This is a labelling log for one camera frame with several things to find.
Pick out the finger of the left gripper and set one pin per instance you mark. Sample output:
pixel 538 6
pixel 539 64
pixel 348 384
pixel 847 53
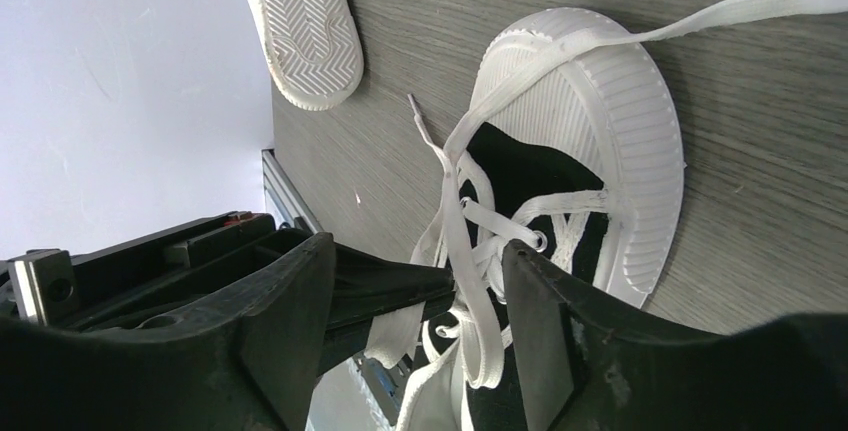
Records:
pixel 367 287

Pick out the black white sneaker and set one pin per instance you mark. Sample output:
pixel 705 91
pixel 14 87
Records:
pixel 571 144

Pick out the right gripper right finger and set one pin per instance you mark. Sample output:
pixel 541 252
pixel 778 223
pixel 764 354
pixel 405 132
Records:
pixel 588 361

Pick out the white sole sneaker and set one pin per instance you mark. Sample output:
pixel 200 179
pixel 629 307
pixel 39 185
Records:
pixel 312 49

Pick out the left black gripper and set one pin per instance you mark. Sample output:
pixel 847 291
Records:
pixel 142 277

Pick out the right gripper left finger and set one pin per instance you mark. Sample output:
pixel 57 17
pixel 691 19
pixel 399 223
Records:
pixel 245 357

